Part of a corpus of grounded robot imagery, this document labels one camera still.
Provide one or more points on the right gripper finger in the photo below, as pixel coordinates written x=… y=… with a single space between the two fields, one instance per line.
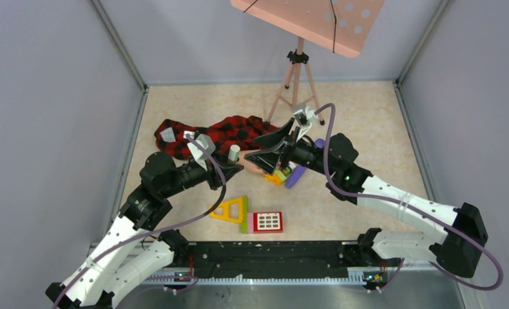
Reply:
x=271 y=139
x=267 y=160

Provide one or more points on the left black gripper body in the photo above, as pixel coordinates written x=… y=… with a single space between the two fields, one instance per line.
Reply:
x=212 y=176

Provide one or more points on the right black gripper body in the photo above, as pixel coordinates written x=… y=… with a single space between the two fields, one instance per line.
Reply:
x=307 y=154

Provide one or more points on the nail polish bottle grey cap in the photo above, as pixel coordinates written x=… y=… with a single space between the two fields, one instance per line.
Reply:
x=233 y=154

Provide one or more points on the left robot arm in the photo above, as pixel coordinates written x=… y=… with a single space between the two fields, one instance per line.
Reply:
x=133 y=248

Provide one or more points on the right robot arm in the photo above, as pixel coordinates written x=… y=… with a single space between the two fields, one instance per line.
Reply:
x=451 y=237

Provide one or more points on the mannequin hand with painted nails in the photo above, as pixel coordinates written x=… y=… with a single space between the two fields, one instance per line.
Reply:
x=248 y=166

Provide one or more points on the purple toy microphone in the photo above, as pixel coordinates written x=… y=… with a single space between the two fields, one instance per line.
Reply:
x=299 y=170

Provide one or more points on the yellow triangle toy piece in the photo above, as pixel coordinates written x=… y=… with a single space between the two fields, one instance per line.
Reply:
x=232 y=211

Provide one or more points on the red black plaid shirt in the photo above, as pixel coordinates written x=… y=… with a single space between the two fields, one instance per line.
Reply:
x=234 y=130

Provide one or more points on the green toy plate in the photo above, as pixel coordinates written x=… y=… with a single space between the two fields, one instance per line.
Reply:
x=245 y=215

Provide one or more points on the red window toy block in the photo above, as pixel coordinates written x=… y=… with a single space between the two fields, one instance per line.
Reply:
x=264 y=222

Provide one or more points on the pink music stand tripod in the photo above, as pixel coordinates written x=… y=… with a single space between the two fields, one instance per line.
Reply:
x=289 y=88

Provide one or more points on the pink perforated stand tray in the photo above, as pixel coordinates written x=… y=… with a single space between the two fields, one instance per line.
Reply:
x=341 y=26

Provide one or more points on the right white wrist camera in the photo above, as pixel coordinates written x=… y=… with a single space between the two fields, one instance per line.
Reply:
x=305 y=117

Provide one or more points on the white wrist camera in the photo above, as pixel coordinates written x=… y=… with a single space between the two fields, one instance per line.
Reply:
x=305 y=117
x=200 y=146

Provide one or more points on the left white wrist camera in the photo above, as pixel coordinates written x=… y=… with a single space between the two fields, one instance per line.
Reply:
x=200 y=146

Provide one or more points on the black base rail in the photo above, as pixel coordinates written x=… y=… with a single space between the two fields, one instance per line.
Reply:
x=273 y=259

